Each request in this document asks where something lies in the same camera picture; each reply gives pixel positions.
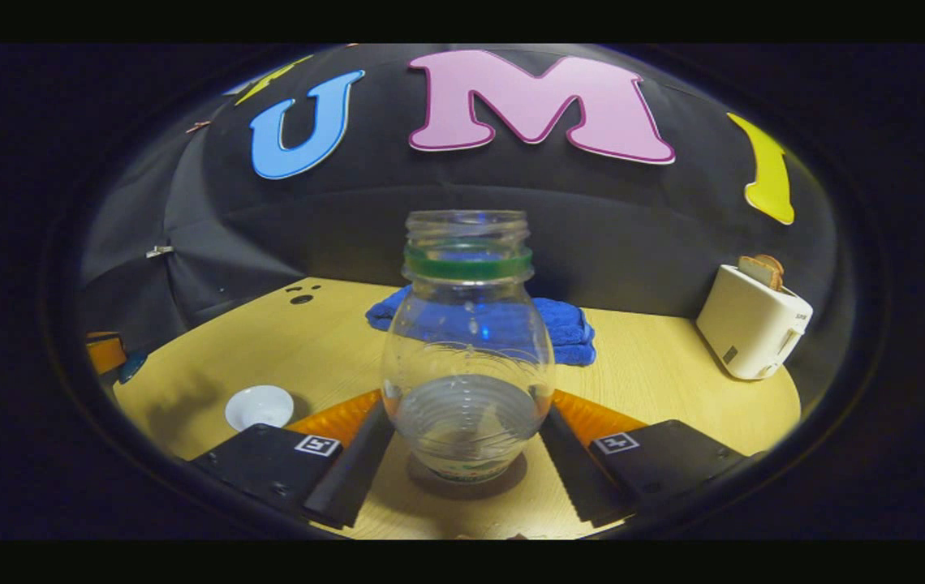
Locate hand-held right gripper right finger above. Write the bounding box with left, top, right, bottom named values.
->
left=540, top=389, right=755, bottom=528

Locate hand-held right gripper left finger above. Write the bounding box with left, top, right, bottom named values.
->
left=191, top=389, right=396, bottom=530

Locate round cork coaster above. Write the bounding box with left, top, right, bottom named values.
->
left=407, top=450, right=529, bottom=502

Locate clear plastic water bottle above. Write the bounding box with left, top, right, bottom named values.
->
left=381, top=209, right=556, bottom=485

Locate folded blue towel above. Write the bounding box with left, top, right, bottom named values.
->
left=365, top=284, right=597, bottom=367

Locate white toaster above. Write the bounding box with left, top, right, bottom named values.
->
left=695, top=264, right=814, bottom=380

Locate black backdrop cloth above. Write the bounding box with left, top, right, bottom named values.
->
left=77, top=45, right=841, bottom=406

